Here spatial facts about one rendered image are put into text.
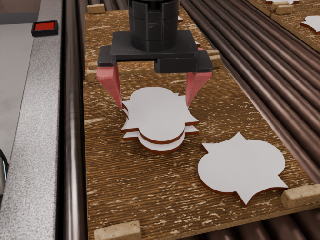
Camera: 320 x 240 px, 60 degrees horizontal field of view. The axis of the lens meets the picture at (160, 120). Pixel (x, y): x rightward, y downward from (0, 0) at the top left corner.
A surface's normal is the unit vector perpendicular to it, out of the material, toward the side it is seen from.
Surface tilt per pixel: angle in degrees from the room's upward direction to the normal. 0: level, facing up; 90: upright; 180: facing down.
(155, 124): 0
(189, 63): 89
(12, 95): 0
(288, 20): 0
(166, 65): 89
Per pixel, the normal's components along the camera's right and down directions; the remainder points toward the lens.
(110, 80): 0.07, 0.88
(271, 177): 0.00, -0.75
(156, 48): 0.11, 0.65
